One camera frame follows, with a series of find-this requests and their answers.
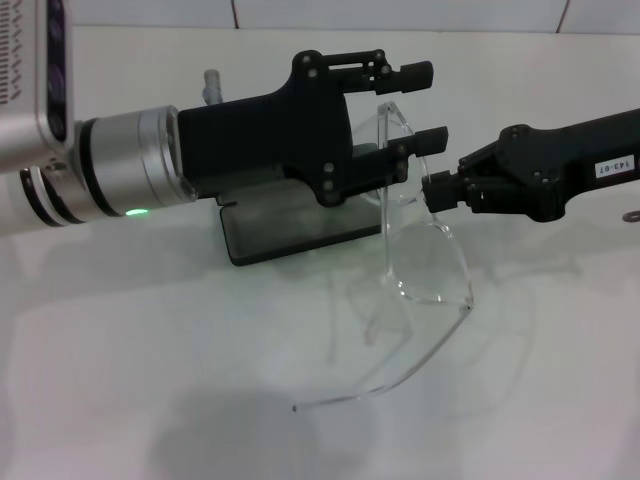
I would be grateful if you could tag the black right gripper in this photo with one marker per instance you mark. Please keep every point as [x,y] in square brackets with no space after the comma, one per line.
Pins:
[565,160]

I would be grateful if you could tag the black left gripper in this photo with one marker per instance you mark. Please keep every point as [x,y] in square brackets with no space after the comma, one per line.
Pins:
[260,140]

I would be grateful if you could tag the black glasses case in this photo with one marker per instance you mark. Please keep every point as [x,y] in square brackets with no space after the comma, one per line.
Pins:
[280,235]

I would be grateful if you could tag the clear white glasses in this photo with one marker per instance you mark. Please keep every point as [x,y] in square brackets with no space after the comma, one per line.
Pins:
[386,225]

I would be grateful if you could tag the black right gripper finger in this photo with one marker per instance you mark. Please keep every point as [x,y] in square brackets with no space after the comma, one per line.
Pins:
[415,75]

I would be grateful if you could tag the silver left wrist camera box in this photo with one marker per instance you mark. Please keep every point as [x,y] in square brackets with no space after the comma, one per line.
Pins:
[30,75]

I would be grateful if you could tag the silver connector stub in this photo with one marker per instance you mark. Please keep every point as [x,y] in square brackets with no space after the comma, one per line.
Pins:
[212,87]

